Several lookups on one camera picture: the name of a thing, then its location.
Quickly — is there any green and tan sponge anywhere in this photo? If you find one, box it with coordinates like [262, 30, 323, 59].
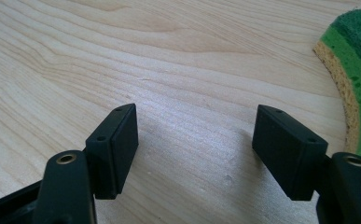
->
[312, 7, 361, 166]

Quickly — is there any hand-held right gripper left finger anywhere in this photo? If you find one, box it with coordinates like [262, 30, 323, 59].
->
[33, 103, 139, 224]

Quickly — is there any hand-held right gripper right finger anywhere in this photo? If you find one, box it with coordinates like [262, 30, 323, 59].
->
[251, 104, 361, 224]

